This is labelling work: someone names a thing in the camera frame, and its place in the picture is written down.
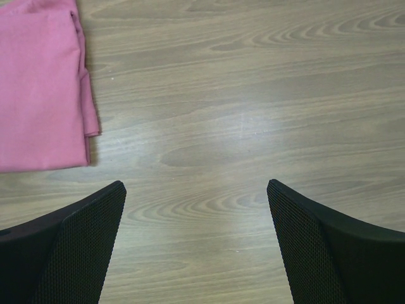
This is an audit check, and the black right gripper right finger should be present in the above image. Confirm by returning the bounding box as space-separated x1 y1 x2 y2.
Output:
267 179 404 303

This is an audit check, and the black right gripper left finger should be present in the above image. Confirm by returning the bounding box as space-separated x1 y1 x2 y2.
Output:
1 181 127 303

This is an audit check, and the pink t shirt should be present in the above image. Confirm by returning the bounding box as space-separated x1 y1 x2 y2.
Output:
1 1 100 173

